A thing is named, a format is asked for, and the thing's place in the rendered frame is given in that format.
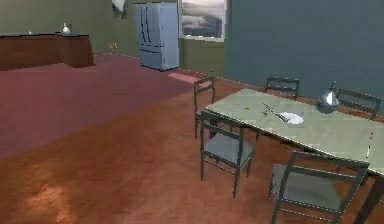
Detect dark chair grey seat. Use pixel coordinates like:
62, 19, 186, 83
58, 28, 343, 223
193, 75, 217, 140
264, 76, 301, 101
199, 113, 256, 199
335, 87, 384, 121
267, 151, 371, 224

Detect dark cutlery piece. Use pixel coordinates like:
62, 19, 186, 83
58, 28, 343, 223
262, 102, 288, 123

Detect grey double-door fridge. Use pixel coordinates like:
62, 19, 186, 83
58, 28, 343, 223
133, 2, 180, 72

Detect white-framed window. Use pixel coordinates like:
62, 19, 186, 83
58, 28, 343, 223
178, 0, 228, 43

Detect white plate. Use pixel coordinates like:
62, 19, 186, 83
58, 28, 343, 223
279, 111, 305, 126

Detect pale green dining table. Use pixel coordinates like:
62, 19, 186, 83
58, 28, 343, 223
203, 87, 384, 224

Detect silver kettle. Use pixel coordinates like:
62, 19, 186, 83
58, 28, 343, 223
316, 80, 341, 115

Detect brown kitchen counter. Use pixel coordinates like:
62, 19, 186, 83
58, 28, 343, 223
0, 32, 96, 71

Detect red white pen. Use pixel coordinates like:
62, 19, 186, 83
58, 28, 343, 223
365, 129, 375, 159

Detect black fridge handle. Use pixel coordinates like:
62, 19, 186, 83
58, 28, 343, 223
144, 7, 152, 44

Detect white wall picture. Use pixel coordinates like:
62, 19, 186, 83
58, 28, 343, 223
111, 0, 128, 20

